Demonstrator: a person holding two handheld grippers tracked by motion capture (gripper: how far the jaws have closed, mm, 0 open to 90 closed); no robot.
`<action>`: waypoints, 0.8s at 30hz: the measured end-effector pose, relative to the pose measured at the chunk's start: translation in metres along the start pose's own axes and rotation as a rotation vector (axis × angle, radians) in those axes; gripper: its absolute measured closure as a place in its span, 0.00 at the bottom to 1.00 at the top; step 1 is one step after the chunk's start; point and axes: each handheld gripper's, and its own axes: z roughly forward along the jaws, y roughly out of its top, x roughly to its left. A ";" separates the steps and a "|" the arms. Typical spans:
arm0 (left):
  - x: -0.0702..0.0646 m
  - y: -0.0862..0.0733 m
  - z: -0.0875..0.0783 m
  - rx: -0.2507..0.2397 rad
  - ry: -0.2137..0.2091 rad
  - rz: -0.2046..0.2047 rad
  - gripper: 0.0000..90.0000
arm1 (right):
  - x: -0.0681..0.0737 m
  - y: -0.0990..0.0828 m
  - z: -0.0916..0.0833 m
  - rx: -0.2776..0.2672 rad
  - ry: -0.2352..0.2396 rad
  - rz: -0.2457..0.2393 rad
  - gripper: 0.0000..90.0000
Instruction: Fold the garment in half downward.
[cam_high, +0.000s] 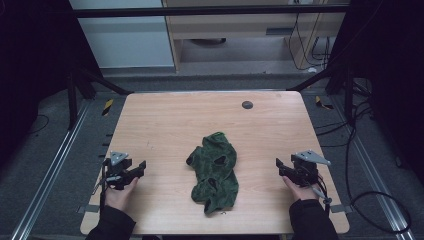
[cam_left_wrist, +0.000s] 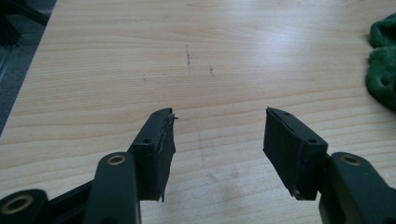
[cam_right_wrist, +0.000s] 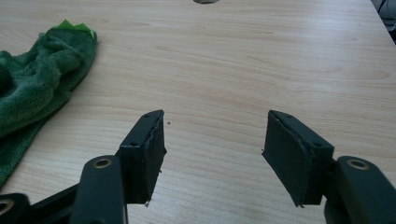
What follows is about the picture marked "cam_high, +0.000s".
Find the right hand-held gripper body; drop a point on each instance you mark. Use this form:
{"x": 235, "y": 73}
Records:
{"x": 305, "y": 168}

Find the light wooden desk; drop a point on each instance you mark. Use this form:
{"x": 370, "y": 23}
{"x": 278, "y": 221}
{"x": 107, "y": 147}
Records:
{"x": 233, "y": 26}

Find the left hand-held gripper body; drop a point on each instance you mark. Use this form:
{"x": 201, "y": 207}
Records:
{"x": 117, "y": 166}

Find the person's right hand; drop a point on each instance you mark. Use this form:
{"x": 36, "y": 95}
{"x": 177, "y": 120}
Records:
{"x": 301, "y": 192}

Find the person's left hand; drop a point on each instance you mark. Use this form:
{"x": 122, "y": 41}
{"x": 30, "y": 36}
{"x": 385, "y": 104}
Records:
{"x": 119, "y": 196}

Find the black horizontal frame bar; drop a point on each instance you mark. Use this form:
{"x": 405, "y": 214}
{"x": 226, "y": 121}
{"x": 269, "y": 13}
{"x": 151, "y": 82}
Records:
{"x": 206, "y": 11}

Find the aluminium floor rail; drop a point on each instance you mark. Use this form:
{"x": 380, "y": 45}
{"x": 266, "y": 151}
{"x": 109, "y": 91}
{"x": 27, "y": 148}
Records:
{"x": 376, "y": 180}
{"x": 50, "y": 170}

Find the yellow black hazard tape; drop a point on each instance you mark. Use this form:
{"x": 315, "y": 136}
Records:
{"x": 322, "y": 103}
{"x": 107, "y": 107}

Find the grey round table grommet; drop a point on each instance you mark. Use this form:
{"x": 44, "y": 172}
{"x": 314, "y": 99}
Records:
{"x": 247, "y": 105}

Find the crumpled dark green cloth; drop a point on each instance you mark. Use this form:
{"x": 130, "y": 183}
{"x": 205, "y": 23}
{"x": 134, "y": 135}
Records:
{"x": 215, "y": 173}

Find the black metal stand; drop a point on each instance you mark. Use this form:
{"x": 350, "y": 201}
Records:
{"x": 86, "y": 83}
{"x": 336, "y": 83}

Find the white cabinet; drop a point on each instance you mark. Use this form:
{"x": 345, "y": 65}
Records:
{"x": 123, "y": 40}

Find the dark curtain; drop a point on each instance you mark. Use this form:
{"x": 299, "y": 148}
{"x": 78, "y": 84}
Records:
{"x": 390, "y": 76}
{"x": 33, "y": 66}

